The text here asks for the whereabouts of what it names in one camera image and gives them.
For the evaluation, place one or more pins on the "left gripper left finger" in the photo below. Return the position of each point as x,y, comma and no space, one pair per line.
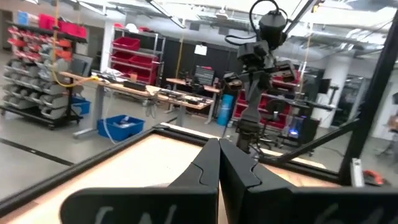
140,208

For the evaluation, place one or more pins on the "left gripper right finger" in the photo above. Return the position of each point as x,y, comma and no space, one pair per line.
295,205

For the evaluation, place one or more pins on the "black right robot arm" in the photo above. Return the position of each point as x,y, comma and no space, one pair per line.
252,109

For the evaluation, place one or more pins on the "black office chair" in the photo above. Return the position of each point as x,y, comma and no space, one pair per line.
275,112

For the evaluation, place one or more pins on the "white paper sign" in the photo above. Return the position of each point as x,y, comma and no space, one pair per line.
201,49

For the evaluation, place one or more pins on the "blue cylinder barrel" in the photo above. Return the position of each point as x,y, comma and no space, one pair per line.
225,110

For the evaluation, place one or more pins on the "wooden workbench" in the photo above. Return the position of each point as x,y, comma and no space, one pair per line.
140,90
186,82

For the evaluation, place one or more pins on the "black computer tower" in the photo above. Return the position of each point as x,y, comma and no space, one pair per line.
306,130

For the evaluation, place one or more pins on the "blue storage bin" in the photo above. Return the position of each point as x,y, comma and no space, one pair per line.
82,105
121,127

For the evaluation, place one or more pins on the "orange clamp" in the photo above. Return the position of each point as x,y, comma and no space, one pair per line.
374,177

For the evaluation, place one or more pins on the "rolling parts bin rack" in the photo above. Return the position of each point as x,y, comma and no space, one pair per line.
37,77

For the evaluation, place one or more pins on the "large red storage bin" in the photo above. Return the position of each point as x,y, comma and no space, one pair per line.
73,30

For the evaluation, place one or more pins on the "small red storage bin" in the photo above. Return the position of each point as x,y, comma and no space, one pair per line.
47,21

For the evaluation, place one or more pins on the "blue box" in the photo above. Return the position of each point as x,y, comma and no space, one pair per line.
23,18

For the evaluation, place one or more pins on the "red bin wall shelving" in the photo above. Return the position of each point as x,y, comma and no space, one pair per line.
280,121

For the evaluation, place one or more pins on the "silver aluminium post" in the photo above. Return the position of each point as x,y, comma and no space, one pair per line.
357,172

